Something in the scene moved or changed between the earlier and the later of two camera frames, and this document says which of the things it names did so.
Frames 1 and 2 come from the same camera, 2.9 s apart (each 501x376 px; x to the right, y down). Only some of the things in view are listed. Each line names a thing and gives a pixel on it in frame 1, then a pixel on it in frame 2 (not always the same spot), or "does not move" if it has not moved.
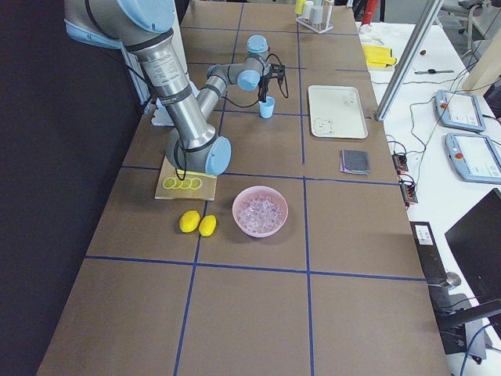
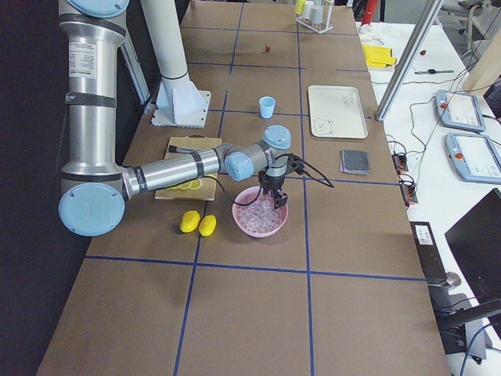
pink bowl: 260,211 does not move
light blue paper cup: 267,107 does not move
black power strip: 409,192 does not move
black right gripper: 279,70 → 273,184
